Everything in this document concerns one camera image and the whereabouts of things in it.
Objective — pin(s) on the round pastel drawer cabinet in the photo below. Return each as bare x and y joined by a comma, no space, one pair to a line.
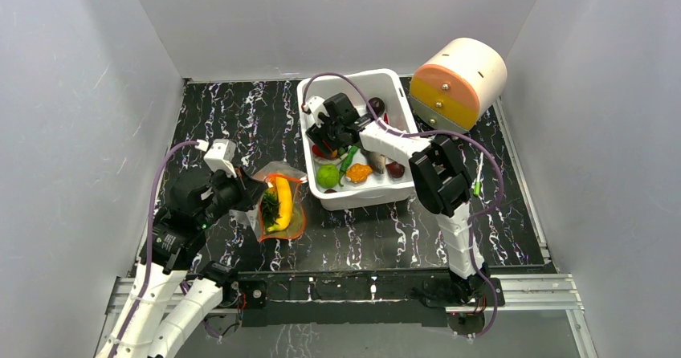
456,86

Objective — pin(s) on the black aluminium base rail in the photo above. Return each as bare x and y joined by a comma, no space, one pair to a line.
384,296

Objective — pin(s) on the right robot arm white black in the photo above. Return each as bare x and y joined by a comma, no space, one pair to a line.
441,182

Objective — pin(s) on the dark red toy fruit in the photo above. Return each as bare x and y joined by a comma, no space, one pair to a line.
395,170

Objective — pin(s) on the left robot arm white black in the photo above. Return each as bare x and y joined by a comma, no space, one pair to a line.
145,327

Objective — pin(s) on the orange toy habanero pepper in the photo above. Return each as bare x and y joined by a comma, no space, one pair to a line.
358,173

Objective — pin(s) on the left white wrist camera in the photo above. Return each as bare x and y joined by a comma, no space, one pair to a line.
218,155

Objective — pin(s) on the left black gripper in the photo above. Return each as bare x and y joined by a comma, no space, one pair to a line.
250,189

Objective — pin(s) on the green toy bean pod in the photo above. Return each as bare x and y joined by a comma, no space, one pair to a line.
345,164

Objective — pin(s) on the green toy lime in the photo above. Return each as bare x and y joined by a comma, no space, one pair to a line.
328,176

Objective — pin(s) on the green white pen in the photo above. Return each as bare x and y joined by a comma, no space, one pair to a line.
478,177

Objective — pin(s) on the yellow toy banana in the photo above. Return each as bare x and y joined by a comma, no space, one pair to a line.
284,193

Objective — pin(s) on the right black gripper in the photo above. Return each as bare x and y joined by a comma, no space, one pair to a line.
324,130

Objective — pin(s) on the dark brown toy plum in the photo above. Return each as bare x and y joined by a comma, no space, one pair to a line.
378,106

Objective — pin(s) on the orange toy pineapple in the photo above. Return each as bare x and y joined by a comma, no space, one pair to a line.
269,208

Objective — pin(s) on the clear zip bag orange zipper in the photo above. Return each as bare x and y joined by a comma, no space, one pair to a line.
252,219

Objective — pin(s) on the white plastic bin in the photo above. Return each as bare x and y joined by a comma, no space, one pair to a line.
378,188

